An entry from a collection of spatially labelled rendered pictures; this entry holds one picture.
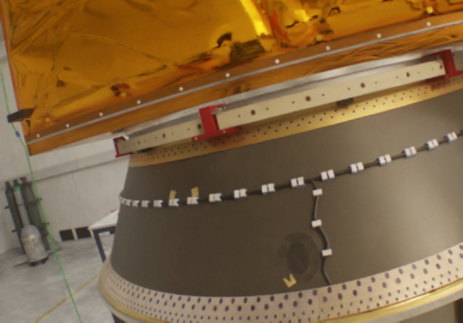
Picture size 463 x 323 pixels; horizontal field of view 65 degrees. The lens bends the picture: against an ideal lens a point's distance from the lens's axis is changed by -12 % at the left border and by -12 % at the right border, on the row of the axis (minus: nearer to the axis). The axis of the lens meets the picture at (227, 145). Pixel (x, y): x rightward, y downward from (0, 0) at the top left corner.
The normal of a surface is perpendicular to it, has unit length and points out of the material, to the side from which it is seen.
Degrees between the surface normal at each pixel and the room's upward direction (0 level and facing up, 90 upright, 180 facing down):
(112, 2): 85
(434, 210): 62
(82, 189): 90
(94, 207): 90
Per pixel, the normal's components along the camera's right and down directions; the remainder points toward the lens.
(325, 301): -0.33, -0.63
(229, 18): -0.18, 0.09
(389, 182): -0.11, -0.40
